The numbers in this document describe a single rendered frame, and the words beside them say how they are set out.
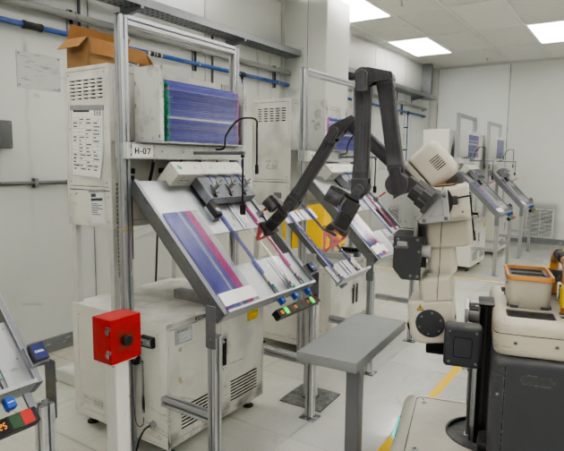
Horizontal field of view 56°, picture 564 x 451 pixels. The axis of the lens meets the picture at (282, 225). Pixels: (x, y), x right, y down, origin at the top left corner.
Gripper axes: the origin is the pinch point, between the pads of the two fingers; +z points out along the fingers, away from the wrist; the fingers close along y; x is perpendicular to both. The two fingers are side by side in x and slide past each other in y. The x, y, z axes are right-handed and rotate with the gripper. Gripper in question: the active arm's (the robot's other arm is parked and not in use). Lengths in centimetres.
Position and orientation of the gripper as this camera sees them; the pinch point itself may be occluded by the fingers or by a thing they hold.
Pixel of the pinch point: (258, 238)
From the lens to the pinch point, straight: 252.6
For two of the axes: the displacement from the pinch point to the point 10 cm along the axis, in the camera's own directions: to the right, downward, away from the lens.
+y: -5.5, 1.0, -8.3
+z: -6.1, 6.3, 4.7
